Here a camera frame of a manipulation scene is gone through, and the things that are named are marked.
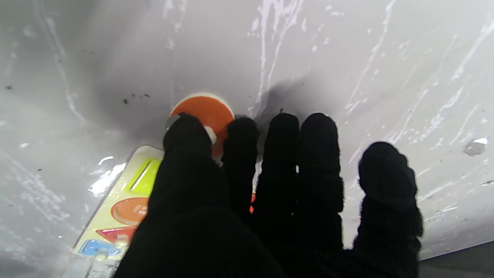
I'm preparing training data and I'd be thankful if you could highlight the orange oval puzzle piece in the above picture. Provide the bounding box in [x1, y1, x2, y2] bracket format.
[170, 93, 235, 158]

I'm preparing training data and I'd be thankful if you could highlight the wooden shape puzzle board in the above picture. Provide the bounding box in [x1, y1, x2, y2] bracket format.
[73, 145, 166, 261]

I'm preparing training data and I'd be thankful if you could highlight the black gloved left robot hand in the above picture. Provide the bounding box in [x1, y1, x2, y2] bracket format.
[114, 112, 424, 278]

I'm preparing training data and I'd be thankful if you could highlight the blue semicircle puzzle piece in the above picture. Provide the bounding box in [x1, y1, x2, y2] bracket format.
[78, 239, 123, 258]

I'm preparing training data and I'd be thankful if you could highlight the yellow trapezoid puzzle piece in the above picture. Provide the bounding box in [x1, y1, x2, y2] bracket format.
[129, 158, 162, 195]

